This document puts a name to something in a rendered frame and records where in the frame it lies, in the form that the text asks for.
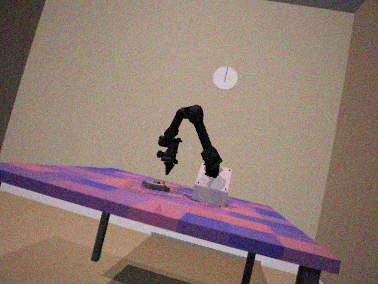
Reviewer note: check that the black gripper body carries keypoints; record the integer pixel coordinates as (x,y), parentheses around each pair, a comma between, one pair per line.
(171,156)

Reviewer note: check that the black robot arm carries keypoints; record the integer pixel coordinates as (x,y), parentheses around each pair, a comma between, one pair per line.
(195,115)

